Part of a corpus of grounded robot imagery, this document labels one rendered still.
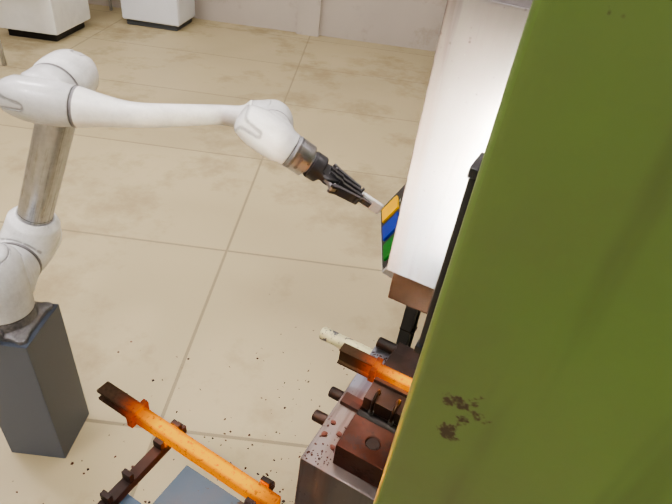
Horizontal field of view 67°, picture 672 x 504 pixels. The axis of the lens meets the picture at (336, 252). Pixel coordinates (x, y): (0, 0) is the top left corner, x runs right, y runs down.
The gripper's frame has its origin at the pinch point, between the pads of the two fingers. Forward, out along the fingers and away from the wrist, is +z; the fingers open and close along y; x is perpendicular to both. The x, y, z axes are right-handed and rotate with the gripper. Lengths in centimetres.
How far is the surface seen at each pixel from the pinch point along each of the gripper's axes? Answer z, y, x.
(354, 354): 4.4, 44.8, -11.1
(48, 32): -239, -441, -254
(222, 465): -14, 71, -26
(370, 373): 8, 48, -10
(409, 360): 17.0, 41.9, -7.3
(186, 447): -20, 69, -29
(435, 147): -21, 59, 40
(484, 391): -21, 99, 40
